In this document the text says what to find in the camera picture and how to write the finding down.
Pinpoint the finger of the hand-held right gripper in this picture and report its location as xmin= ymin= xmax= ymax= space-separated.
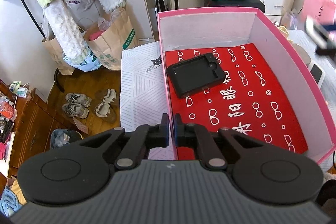
xmin=305 ymin=16 xmax=336 ymax=48
xmin=316 ymin=48 xmax=336 ymax=65

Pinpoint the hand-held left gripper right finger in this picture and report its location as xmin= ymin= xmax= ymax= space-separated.
xmin=174 ymin=113 xmax=263 ymax=171

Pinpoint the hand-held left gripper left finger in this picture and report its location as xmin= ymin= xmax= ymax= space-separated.
xmin=80 ymin=113 xmax=169 ymax=171

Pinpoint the pink cardboard box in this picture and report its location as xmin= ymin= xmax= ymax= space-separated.
xmin=157 ymin=7 xmax=335 ymax=164

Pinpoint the white flat device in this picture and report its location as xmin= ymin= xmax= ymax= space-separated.
xmin=310 ymin=63 xmax=326 ymax=85

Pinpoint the grey round pad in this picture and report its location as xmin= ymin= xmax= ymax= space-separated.
xmin=294 ymin=44 xmax=313 ymax=67

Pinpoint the pink gift bag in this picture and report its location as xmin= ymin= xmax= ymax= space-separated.
xmin=302 ymin=0 xmax=336 ymax=25

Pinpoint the clear plastic bag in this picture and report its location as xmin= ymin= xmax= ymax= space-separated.
xmin=282 ymin=9 xmax=300 ymax=28

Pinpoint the white patterned sheet with cat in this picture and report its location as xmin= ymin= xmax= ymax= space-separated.
xmin=119 ymin=42 xmax=176 ymax=161

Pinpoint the red printed cloth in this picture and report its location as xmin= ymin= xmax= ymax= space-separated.
xmin=164 ymin=43 xmax=309 ymax=161

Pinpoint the black stool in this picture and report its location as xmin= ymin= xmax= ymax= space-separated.
xmin=204 ymin=0 xmax=265 ymax=14

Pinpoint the pink paper tag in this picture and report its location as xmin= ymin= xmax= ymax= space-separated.
xmin=75 ymin=119 xmax=88 ymax=132

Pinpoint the grey sneaker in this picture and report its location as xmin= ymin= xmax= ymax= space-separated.
xmin=62 ymin=103 xmax=90 ymax=119
xmin=65 ymin=93 xmax=92 ymax=107

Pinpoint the white green printed plastic bag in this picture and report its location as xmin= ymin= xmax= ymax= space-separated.
xmin=63 ymin=51 xmax=103 ymax=72

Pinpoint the bin with blue bag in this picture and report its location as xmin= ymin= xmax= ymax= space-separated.
xmin=50 ymin=128 xmax=83 ymax=149

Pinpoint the large brown paper bag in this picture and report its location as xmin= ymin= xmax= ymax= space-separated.
xmin=83 ymin=7 xmax=139 ymax=71

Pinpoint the white cardboard box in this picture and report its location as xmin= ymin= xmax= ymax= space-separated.
xmin=123 ymin=0 xmax=154 ymax=42

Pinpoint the black clothes rack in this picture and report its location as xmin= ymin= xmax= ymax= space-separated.
xmin=17 ymin=0 xmax=66 ymax=93

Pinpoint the wooden cabinet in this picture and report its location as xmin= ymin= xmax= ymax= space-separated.
xmin=0 ymin=80 xmax=79 ymax=180

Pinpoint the small brown paper bag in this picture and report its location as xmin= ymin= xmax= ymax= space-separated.
xmin=42 ymin=35 xmax=75 ymax=75

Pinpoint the white fluffy garment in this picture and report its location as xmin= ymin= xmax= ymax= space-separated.
xmin=25 ymin=0 xmax=128 ymax=64

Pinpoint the dark cloth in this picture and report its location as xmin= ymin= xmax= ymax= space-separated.
xmin=316 ymin=173 xmax=336 ymax=216

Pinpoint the grey bag with purple print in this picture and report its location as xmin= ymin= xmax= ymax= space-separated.
xmin=66 ymin=0 xmax=103 ymax=30

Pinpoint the green small box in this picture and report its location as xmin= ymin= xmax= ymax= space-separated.
xmin=9 ymin=81 xmax=29 ymax=97

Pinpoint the red bottle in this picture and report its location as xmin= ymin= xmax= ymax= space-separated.
xmin=0 ymin=102 xmax=17 ymax=121

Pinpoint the blue cloth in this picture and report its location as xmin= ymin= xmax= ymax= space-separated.
xmin=0 ymin=187 xmax=24 ymax=218

